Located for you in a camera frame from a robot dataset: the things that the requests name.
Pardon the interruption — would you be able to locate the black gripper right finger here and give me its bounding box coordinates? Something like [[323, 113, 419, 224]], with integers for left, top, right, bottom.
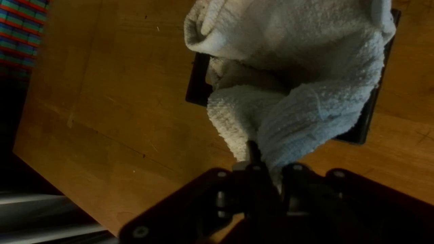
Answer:
[[276, 163, 434, 244]]

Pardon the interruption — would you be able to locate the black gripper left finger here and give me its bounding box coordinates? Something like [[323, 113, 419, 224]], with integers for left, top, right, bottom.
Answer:
[[120, 141, 277, 244]]

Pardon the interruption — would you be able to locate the black plastic box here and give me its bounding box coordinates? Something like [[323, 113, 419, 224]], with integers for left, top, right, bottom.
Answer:
[[185, 9, 403, 145]]

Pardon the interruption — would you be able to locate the light blue towel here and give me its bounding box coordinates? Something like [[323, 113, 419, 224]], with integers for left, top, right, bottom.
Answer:
[[183, 0, 398, 182]]

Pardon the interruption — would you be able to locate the slanted silver metal pole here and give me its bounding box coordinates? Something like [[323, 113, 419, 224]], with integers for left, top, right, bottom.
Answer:
[[0, 190, 76, 216]]

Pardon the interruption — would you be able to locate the colourful striped curtain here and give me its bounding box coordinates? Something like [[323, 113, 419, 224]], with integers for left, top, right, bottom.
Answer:
[[0, 0, 51, 79]]

